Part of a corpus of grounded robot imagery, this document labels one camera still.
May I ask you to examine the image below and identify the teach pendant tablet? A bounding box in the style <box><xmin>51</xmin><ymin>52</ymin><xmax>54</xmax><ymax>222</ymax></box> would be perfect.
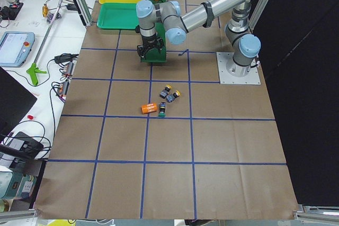
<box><xmin>1</xmin><ymin>31</ymin><xmax>35</xmax><ymax>68</ymax></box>

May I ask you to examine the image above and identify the yellow push button upper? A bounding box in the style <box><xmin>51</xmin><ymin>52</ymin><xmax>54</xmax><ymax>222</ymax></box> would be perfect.
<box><xmin>166</xmin><ymin>91</ymin><xmax>181</xmax><ymax>103</ymax></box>

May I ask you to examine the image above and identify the yellow push button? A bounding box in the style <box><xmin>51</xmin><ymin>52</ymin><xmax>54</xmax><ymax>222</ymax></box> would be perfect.
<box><xmin>159</xmin><ymin>84</ymin><xmax>172</xmax><ymax>98</ymax></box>
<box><xmin>166</xmin><ymin>91</ymin><xmax>181</xmax><ymax>103</ymax></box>

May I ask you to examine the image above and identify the green mushroom push button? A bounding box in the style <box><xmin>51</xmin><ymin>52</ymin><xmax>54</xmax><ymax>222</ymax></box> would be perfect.
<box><xmin>158</xmin><ymin>102</ymin><xmax>166</xmax><ymax>117</ymax></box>

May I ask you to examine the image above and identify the green conveyor belt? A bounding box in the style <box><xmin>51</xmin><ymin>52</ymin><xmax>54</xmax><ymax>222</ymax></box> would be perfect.
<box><xmin>135</xmin><ymin>0</ymin><xmax>167</xmax><ymax>63</ymax></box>

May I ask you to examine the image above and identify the green handled reach tool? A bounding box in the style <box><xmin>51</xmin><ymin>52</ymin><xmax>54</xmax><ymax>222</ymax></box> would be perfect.
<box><xmin>26</xmin><ymin>0</ymin><xmax>63</xmax><ymax>86</ymax></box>

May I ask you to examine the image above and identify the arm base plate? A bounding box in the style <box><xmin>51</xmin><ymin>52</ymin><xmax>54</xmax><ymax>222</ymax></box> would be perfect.
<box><xmin>216</xmin><ymin>52</ymin><xmax>261</xmax><ymax>85</ymax></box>

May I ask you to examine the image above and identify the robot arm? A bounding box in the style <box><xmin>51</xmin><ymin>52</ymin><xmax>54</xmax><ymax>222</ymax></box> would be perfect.
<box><xmin>136</xmin><ymin>0</ymin><xmax>261</xmax><ymax>77</ymax></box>

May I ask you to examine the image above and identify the gold resistor block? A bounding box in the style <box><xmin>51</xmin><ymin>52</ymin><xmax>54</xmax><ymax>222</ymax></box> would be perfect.
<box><xmin>42</xmin><ymin>4</ymin><xmax>49</xmax><ymax>17</ymax></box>

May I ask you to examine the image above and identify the green plastic tray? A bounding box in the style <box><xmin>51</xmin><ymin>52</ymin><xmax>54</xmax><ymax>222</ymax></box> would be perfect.
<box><xmin>96</xmin><ymin>3</ymin><xmax>139</xmax><ymax>30</ymax></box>

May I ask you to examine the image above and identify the yellow push button lower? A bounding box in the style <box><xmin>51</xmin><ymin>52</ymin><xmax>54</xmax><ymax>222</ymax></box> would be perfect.
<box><xmin>159</xmin><ymin>84</ymin><xmax>172</xmax><ymax>98</ymax></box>

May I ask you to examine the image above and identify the black power adapter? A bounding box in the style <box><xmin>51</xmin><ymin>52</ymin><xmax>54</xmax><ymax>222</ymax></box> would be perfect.
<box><xmin>66</xmin><ymin>4</ymin><xmax>77</xmax><ymax>11</ymax></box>

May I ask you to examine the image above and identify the orange cylinder marked 4680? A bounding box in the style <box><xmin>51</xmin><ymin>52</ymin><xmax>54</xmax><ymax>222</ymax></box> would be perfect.
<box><xmin>141</xmin><ymin>103</ymin><xmax>158</xmax><ymax>114</ymax></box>

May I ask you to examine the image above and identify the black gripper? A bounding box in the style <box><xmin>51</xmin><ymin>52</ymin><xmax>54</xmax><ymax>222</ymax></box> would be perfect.
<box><xmin>137</xmin><ymin>37</ymin><xmax>164</xmax><ymax>58</ymax></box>

